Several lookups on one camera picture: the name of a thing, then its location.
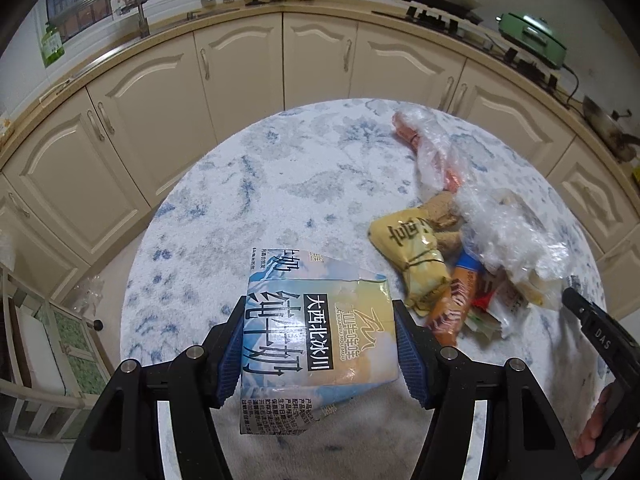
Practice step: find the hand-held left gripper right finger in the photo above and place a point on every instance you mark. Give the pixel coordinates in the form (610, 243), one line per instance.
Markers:
(412, 355)

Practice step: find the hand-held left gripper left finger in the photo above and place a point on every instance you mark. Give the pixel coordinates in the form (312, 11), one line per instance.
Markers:
(232, 355)

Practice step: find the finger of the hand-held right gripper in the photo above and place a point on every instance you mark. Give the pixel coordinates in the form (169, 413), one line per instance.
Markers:
(580, 306)

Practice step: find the pale translucent packet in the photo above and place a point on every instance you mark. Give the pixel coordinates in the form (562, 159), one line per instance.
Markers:
(542, 292)

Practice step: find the orange snack packet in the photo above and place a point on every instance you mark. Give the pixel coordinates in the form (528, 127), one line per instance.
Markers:
(450, 310)

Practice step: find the green packet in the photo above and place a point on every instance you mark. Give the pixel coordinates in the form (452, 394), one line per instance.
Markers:
(482, 328)

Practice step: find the blue white milk carton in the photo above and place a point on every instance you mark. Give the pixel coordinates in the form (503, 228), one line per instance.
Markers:
(315, 330)

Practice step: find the red brown packet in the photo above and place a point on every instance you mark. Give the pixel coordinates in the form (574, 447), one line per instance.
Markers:
(486, 301)

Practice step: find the blue orange packet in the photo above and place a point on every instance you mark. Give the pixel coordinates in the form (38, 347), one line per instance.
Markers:
(470, 265)

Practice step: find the yellow snack packet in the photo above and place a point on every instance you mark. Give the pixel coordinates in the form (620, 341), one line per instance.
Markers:
(410, 245)

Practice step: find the brown bread piece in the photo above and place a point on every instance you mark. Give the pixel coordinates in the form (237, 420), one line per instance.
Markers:
(443, 208)
(448, 244)

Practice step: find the clear plastic bag red stripe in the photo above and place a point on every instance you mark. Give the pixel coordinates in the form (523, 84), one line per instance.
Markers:
(430, 145)

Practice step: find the person's right hand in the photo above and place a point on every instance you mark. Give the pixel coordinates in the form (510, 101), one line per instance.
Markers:
(592, 425)

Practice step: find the blue floral white tablecloth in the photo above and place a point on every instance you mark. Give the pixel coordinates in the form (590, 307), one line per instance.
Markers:
(280, 190)

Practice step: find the wooden chair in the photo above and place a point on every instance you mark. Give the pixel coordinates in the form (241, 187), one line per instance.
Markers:
(55, 355)

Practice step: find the steel wok with lid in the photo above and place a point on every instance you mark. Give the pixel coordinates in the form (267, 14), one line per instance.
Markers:
(607, 127)

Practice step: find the green electric cooker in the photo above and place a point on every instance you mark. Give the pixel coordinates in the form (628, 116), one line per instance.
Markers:
(530, 35)

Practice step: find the cream base kitchen cabinets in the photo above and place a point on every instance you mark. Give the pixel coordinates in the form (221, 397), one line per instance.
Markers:
(250, 70)

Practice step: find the black induction cooker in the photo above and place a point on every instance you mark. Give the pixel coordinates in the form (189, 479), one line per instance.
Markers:
(425, 7)

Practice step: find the steel faucet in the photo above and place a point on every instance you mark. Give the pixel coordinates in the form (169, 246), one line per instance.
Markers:
(142, 20)

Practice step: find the green dish soap bottle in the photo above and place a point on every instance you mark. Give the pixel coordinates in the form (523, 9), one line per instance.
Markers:
(51, 46)

